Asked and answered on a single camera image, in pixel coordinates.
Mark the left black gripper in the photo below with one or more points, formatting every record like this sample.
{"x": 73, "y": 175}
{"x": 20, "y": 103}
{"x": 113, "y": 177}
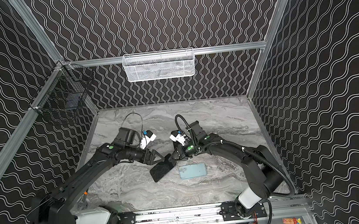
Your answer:
{"x": 149, "y": 156}

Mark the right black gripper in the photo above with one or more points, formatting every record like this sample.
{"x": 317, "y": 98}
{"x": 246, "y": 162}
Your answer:
{"x": 180, "y": 152}

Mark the black phone screen up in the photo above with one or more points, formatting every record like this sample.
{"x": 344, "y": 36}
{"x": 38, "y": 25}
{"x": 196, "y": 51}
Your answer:
{"x": 161, "y": 169}

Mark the light blue phone case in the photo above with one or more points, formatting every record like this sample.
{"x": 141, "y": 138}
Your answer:
{"x": 192, "y": 171}

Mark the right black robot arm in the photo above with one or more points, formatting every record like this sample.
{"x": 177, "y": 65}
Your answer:
{"x": 264, "y": 175}

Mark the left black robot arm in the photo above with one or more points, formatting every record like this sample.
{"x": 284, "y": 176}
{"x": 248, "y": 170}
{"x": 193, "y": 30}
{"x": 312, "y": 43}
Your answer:
{"x": 59, "y": 205}

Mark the red yellow toy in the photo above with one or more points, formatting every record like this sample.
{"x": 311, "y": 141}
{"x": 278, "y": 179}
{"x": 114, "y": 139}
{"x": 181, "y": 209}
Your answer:
{"x": 291, "y": 221}

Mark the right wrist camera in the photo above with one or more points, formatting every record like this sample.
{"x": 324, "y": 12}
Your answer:
{"x": 177, "y": 136}

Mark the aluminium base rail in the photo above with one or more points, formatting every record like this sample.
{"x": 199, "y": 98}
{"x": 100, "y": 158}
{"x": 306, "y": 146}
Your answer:
{"x": 217, "y": 213}

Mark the white wire mesh basket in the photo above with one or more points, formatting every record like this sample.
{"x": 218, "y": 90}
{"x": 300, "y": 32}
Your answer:
{"x": 158, "y": 65}

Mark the black wire basket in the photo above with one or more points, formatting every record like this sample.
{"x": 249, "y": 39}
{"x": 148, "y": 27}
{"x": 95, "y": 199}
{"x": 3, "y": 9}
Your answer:
{"x": 67, "y": 98}

